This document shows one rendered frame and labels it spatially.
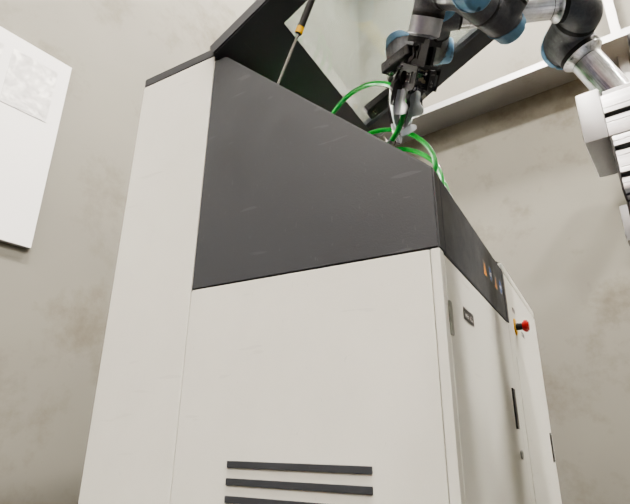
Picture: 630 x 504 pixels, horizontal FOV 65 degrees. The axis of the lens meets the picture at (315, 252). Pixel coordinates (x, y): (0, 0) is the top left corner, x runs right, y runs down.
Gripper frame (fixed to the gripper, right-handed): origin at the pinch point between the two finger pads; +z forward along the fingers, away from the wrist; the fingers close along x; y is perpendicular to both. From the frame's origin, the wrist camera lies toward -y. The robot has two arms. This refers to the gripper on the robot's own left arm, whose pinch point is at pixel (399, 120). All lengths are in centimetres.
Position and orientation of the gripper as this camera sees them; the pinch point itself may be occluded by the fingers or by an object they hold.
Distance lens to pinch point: 132.4
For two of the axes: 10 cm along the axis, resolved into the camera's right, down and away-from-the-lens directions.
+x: 8.9, -0.6, 4.6
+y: 4.3, 4.3, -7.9
